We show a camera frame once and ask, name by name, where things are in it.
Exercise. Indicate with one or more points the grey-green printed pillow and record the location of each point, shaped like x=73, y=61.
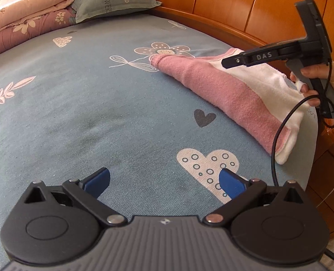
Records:
x=113, y=0

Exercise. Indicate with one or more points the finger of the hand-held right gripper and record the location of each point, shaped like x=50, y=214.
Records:
x=285, y=45
x=240, y=60

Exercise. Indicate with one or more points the folded pink floral quilt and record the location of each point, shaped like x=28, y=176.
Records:
x=28, y=19

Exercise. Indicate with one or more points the person's right hand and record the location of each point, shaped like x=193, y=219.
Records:
x=315, y=72

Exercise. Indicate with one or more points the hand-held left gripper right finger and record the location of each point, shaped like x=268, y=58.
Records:
x=230, y=183

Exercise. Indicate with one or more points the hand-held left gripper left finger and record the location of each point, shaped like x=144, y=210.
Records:
x=97, y=182

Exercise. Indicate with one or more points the wooden headboard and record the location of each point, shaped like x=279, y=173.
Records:
x=240, y=5

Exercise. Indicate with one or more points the pink and white knit sweater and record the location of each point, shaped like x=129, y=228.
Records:
x=226, y=90

